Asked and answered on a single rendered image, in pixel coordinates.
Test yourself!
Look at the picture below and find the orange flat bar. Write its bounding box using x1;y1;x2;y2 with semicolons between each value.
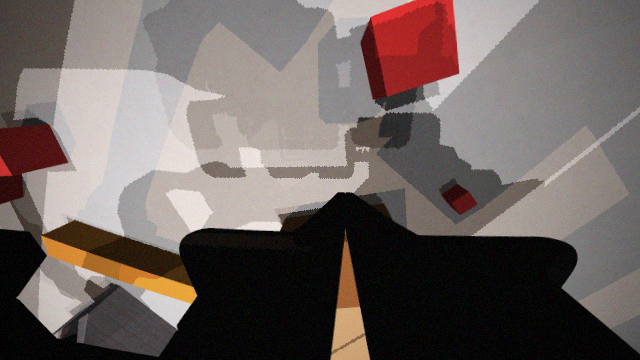
41;220;197;304

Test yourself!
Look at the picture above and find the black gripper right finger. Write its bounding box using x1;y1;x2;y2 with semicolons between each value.
345;192;578;360

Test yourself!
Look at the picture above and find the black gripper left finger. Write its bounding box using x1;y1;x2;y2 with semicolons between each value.
179;192;346;360

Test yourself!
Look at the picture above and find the light orange flat block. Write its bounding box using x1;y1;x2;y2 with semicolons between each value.
331;307;370;360

